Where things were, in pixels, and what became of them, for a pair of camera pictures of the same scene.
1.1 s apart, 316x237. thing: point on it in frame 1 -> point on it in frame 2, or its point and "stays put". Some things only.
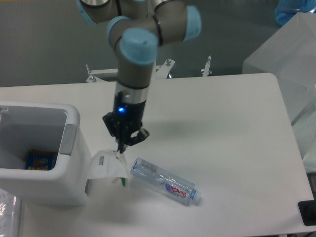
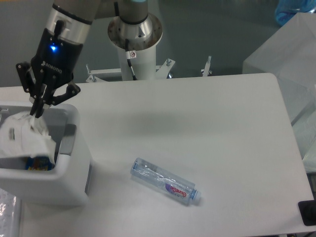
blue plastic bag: x=286 y=10 stays put
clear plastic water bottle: x=164 y=182 stays put
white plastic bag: x=108 y=163 -> x=23 y=135
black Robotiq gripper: x=126 y=119 -> x=54 y=62
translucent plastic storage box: x=290 y=55 stays put
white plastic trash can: x=45 y=156 stays put
